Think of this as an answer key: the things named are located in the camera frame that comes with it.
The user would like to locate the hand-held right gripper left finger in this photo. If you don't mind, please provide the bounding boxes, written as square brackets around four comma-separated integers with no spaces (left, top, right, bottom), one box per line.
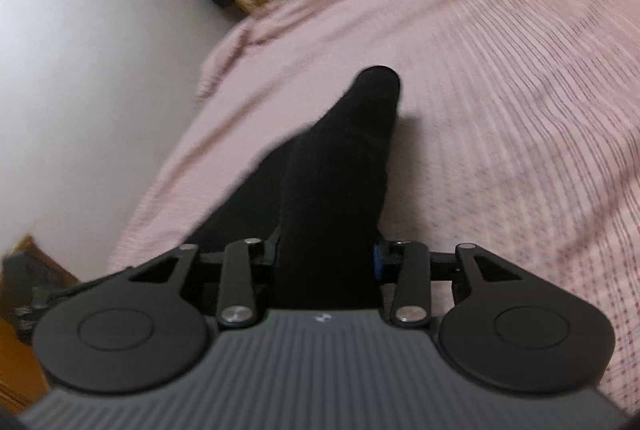
[127,237,281,328]

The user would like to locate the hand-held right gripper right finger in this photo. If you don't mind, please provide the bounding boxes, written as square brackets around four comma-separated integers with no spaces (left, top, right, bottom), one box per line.
[372,239,526,328]

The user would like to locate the black pants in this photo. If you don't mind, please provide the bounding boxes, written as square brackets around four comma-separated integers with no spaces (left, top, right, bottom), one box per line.
[185,66,403,312]

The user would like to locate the pink striped bed sheet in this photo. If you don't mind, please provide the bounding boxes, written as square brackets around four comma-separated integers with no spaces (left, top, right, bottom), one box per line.
[107,0,640,413]

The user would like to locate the dark object on cabinet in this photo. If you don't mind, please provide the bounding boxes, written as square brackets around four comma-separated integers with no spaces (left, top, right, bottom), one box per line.
[2,252,82,342]

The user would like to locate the wooden bedside cabinet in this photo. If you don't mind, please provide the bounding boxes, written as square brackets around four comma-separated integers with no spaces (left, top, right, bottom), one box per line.
[0,234,82,413]

